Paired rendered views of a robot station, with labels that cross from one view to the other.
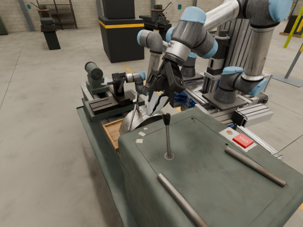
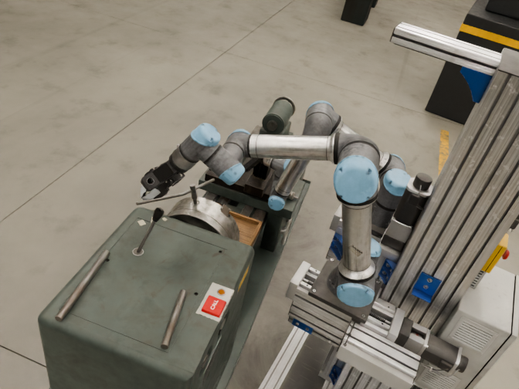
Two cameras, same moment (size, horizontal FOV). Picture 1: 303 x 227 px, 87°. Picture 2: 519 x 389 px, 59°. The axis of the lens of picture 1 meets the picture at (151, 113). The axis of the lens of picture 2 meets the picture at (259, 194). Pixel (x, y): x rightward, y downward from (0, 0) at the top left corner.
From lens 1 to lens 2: 124 cm
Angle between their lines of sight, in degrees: 33
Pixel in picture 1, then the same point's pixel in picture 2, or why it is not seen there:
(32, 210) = (84, 246)
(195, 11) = (198, 131)
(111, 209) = not seen: hidden behind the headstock
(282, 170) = (188, 348)
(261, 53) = (346, 235)
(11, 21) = not seen: outside the picture
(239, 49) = (424, 227)
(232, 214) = (102, 312)
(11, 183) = (96, 199)
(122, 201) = not seen: hidden behind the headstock
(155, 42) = (307, 130)
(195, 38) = (194, 153)
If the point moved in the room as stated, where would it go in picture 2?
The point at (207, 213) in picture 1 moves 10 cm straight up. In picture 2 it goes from (92, 295) to (90, 272)
